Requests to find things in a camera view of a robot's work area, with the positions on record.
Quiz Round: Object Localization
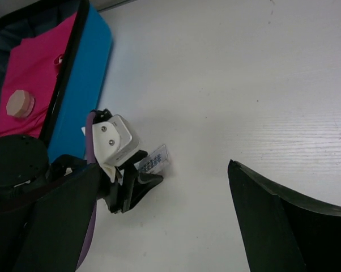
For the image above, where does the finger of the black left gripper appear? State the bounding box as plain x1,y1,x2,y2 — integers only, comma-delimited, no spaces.
105,150,164,214

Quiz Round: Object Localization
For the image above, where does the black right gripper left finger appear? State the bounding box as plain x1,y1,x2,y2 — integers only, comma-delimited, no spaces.
0,164,101,271

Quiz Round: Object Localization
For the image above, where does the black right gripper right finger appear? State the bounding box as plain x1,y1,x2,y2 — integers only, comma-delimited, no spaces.
228,160,341,271

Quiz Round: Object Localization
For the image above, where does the clear box with pink card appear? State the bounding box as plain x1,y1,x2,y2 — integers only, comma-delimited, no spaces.
138,144,170,175

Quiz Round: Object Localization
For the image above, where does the round tan cosmetic jar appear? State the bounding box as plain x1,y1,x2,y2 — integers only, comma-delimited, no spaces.
6,90,35,118

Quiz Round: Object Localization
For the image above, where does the pink garment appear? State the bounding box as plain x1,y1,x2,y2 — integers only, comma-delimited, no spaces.
0,13,77,138

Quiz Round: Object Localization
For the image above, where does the blue hard-shell suitcase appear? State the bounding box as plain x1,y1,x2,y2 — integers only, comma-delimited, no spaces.
0,1,112,161

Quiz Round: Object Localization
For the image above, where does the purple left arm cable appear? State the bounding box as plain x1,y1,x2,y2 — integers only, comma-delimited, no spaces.
75,110,99,269

